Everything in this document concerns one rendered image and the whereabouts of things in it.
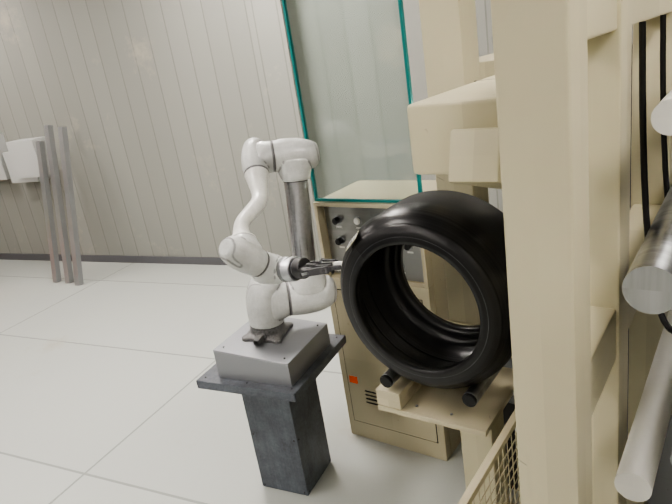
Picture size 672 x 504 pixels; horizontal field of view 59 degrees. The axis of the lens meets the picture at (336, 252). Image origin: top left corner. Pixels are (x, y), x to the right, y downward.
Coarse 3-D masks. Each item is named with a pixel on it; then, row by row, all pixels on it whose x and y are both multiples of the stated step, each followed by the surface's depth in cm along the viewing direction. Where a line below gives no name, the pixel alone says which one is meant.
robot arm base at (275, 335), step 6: (282, 324) 259; (288, 324) 266; (252, 330) 257; (258, 330) 255; (264, 330) 255; (270, 330) 255; (276, 330) 256; (282, 330) 259; (288, 330) 264; (246, 336) 258; (252, 336) 257; (258, 336) 254; (264, 336) 254; (270, 336) 255; (276, 336) 255; (282, 336) 257; (258, 342) 251; (270, 342) 255; (276, 342) 253
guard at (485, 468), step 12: (504, 432) 141; (504, 444) 138; (516, 444) 149; (492, 456) 134; (516, 456) 150; (480, 468) 131; (504, 468) 143; (480, 480) 127; (492, 480) 135; (504, 480) 143; (516, 480) 151; (468, 492) 124; (492, 492) 136; (504, 492) 143; (516, 492) 151
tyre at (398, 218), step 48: (432, 192) 177; (384, 240) 167; (432, 240) 158; (480, 240) 156; (384, 288) 205; (480, 288) 155; (384, 336) 196; (432, 336) 202; (480, 336) 160; (432, 384) 176
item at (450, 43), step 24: (432, 0) 174; (456, 0) 170; (432, 24) 176; (456, 24) 172; (432, 48) 179; (456, 48) 175; (432, 72) 181; (456, 72) 177; (480, 192) 193; (456, 288) 204; (456, 312) 208; (480, 456) 224; (504, 456) 231
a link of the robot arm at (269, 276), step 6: (270, 258) 208; (276, 258) 210; (270, 264) 207; (276, 264) 209; (264, 270) 206; (270, 270) 207; (276, 270) 208; (252, 276) 215; (258, 276) 208; (264, 276) 208; (270, 276) 208; (276, 276) 209; (258, 282) 216; (264, 282) 213; (270, 282) 211; (276, 282) 211; (282, 282) 212
